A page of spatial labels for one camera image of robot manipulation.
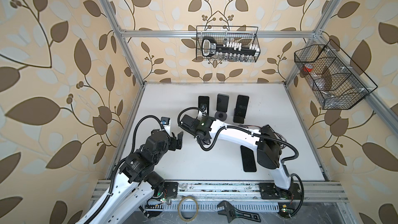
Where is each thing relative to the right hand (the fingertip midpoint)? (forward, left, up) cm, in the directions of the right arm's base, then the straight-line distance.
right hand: (199, 124), depth 84 cm
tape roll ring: (-40, +4, -16) cm, 43 cm away
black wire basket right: (+8, -66, +23) cm, 70 cm away
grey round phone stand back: (+13, -14, -12) cm, 23 cm away
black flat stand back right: (+11, -25, -11) cm, 30 cm away
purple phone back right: (+12, -25, -4) cm, 28 cm away
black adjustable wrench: (-39, -13, -12) cm, 42 cm away
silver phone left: (+16, -3, +1) cm, 16 cm away
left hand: (-8, +12, +8) cm, 16 cm away
